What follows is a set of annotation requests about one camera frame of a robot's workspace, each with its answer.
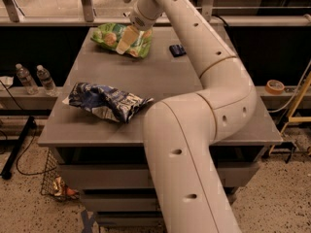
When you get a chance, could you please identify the wire mesh waste basket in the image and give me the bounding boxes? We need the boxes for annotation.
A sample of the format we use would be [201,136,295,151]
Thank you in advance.
[40,151,79,202]

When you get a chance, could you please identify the clear water bottle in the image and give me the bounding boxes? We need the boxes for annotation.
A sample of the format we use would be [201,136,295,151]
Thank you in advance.
[16,63,38,95]
[37,65,57,97]

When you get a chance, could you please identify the black floor cable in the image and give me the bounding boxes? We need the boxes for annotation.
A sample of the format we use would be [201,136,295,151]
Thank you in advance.
[0,80,50,177]

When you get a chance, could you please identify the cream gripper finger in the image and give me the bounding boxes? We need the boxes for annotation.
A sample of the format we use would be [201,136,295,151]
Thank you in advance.
[116,25,140,54]

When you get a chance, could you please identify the small dark blue snack pack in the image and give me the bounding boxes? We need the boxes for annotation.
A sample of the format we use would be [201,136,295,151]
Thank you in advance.
[169,45,186,57]

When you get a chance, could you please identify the green rice chip bag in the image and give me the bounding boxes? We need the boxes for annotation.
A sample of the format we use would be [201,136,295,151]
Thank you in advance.
[91,23,153,58]

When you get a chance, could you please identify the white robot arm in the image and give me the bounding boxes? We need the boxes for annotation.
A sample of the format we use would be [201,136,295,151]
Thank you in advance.
[118,0,258,233]

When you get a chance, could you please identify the left clear water bottle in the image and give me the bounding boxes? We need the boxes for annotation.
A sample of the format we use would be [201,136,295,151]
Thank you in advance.
[16,63,38,95]

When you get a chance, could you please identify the right clear water bottle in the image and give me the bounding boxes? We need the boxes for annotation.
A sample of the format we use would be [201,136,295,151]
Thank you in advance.
[37,65,57,97]

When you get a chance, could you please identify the yellow metal frame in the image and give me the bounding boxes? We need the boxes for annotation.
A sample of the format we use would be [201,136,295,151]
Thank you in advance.
[267,71,311,157]

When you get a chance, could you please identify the roll of brown tape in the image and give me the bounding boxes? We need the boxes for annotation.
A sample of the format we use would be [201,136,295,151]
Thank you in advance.
[265,80,285,95]

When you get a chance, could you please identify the blue chip bag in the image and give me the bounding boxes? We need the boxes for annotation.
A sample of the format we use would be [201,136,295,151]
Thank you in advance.
[63,83,153,123]

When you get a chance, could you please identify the black metal stand leg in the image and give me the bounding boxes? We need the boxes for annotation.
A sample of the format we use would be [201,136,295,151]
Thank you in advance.
[0,116,35,180]

